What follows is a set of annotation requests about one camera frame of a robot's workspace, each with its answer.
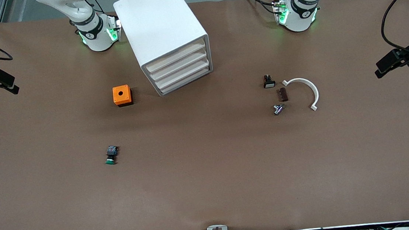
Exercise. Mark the white plastic drawer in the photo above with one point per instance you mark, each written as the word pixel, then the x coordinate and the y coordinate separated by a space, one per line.
pixel 175 57
pixel 184 77
pixel 180 67

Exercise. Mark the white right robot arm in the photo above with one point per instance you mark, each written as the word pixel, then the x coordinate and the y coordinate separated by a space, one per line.
pixel 94 35

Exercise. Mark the green mushroom push button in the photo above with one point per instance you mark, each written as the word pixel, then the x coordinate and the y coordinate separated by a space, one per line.
pixel 111 154

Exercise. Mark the white drawer cabinet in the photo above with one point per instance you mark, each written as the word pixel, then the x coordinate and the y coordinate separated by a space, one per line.
pixel 155 19

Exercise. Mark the white curved pipe clamp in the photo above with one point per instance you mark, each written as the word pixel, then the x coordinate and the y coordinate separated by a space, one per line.
pixel 309 85

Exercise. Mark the orange box with hole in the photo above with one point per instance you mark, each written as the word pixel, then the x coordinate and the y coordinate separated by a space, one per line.
pixel 126 97

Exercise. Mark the black switch with white face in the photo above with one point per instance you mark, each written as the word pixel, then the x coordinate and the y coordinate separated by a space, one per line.
pixel 269 82

